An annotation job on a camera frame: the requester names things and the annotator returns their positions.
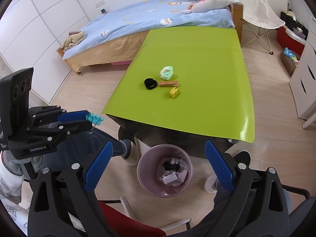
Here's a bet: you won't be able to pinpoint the teal binder clip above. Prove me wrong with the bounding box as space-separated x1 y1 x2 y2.
85 112 104 132

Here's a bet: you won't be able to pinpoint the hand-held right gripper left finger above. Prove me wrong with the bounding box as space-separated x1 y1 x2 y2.
28 140 114 237

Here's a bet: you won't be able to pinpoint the red storage box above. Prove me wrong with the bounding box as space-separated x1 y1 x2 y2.
276 26 305 56

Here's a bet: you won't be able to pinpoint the wooden bed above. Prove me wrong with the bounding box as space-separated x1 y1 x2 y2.
56 0 244 76

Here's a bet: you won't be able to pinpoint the black hair ties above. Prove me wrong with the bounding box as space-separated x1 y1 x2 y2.
144 78 158 90

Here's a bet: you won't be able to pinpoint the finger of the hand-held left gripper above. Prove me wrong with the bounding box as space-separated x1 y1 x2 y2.
53 120 93 144
58 111 90 123

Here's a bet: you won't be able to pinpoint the person's left hand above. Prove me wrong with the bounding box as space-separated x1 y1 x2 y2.
0 150 43 178

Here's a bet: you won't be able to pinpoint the green table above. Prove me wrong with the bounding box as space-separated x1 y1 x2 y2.
102 26 256 158

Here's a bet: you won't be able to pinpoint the brown pet bed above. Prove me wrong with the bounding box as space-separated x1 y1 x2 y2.
281 52 300 77

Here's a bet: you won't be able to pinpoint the white unicorn plush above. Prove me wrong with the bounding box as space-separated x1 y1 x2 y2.
181 0 239 14

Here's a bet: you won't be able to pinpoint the white chair frame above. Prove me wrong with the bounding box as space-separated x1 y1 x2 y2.
120 197 192 230

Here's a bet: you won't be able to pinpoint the beige folded cloth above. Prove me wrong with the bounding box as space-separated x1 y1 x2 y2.
62 31 87 50

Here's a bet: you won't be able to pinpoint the pink trash bin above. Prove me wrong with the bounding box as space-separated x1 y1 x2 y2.
137 144 193 198

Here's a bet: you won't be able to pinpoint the person's right slipper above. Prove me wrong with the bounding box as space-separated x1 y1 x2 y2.
205 174 219 193

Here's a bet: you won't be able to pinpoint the red seat cushion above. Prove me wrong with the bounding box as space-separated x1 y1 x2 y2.
97 201 166 237

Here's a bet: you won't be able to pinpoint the person's slipper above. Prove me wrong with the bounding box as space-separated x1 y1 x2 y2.
205 174 219 193
118 126 140 166

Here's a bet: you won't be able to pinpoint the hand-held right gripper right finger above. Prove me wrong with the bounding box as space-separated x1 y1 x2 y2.
204 139 290 237

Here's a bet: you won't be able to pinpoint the cream folding chair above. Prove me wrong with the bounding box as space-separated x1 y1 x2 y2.
223 0 285 55

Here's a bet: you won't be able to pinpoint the white drawer chest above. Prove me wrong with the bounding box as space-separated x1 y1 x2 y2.
290 17 316 129

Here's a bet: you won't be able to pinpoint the blue printed blanket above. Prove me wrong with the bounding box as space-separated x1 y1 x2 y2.
62 0 235 60

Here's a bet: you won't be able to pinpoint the person's left slipper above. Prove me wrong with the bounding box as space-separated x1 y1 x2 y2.
118 126 140 166

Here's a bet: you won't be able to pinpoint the black bag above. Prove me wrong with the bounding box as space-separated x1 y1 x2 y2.
280 11 309 40

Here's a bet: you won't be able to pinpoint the black sock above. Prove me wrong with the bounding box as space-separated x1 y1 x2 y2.
162 160 181 171

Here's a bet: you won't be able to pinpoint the brown wooden clip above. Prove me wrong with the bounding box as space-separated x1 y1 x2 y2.
158 80 181 87

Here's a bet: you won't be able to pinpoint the pink white card pack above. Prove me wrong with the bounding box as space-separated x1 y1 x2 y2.
162 173 179 184

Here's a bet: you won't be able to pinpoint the green hair ties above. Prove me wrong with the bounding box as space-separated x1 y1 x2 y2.
159 66 174 81

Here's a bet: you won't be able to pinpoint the blue soft toy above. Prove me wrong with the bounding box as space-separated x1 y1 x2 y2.
283 47 297 60

